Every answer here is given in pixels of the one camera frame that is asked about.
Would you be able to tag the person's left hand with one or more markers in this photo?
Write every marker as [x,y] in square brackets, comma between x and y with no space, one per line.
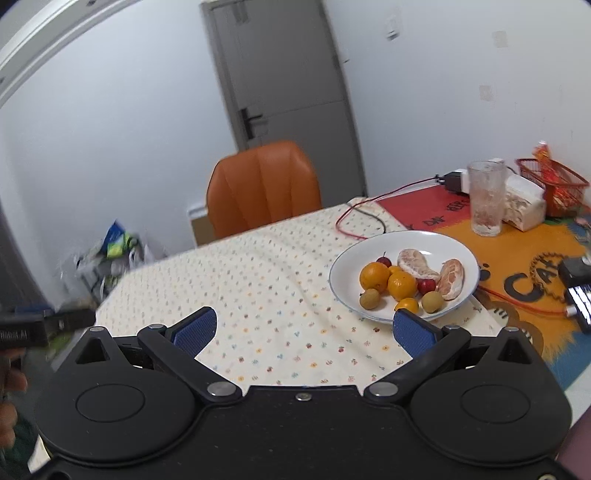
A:
[11,383]

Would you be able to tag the floral tablecloth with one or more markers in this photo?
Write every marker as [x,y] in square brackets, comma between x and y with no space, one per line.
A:
[258,286]

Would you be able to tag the brown longan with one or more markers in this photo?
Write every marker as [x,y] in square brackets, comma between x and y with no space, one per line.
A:
[433,301]
[369,299]

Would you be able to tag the red cherry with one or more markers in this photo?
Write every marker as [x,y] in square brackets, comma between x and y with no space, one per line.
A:
[383,262]
[425,286]

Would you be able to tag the pile of plastic bags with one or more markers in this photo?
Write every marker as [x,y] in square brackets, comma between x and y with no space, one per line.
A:
[106,263]

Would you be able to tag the clear glass cup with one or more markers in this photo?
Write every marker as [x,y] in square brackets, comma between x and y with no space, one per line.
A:
[487,198]

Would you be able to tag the grey door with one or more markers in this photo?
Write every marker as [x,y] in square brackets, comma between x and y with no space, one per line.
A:
[286,69]

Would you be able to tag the white power strip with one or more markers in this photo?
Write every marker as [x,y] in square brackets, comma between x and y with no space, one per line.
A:
[464,177]

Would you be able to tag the white tissue pack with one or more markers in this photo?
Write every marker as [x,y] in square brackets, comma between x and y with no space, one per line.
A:
[524,203]

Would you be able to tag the red plastic basket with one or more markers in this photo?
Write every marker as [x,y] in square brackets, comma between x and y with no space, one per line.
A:
[561,194]

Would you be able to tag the orange snack packet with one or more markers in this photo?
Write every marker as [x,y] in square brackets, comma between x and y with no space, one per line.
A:
[542,152]

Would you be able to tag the white window frame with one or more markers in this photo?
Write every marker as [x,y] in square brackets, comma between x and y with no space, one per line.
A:
[46,41]

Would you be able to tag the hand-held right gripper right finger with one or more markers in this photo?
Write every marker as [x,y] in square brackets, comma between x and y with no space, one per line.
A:
[415,334]

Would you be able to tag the maroon cloth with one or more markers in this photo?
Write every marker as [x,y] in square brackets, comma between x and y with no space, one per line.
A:
[577,452]

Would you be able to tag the orange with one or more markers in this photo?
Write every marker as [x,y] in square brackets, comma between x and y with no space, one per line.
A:
[401,285]
[374,275]

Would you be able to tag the peeled grapefruit piece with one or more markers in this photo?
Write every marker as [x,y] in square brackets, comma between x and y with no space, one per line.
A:
[415,263]
[450,279]

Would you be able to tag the white and beige box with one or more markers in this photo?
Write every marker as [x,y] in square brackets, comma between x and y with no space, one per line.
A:
[201,228]

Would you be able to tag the white wall plate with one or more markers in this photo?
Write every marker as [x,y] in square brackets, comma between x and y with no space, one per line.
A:
[499,38]

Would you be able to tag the orange chair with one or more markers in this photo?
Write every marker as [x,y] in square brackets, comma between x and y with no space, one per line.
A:
[263,189]

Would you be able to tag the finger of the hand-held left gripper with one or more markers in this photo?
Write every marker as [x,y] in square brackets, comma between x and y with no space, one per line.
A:
[69,318]

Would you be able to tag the red and orange mat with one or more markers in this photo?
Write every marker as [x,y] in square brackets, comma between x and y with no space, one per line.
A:
[508,258]

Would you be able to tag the white wall socket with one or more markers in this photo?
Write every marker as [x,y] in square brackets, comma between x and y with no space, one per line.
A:
[485,93]

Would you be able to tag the black phone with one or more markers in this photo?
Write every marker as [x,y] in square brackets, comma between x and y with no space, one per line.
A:
[581,307]

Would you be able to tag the black power adapter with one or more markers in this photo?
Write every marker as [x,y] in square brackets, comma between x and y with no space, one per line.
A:
[454,182]

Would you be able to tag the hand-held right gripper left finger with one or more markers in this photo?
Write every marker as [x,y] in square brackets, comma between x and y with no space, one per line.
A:
[196,330]

